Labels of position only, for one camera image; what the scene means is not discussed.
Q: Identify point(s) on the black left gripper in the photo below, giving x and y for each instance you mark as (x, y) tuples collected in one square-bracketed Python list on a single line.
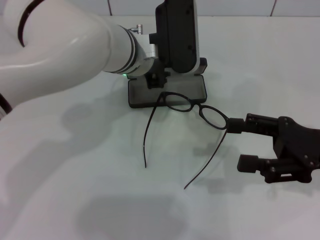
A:
[(160, 68)]

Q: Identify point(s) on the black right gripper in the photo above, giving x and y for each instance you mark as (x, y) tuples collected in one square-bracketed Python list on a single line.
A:
[(300, 147)]

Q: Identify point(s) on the black glasses case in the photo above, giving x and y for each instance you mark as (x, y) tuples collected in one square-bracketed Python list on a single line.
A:
[(140, 97)]

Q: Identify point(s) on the black glasses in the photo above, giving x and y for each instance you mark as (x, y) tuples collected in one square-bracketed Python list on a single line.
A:
[(195, 105)]

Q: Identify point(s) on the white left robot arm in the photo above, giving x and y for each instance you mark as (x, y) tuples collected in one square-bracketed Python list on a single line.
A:
[(62, 42)]

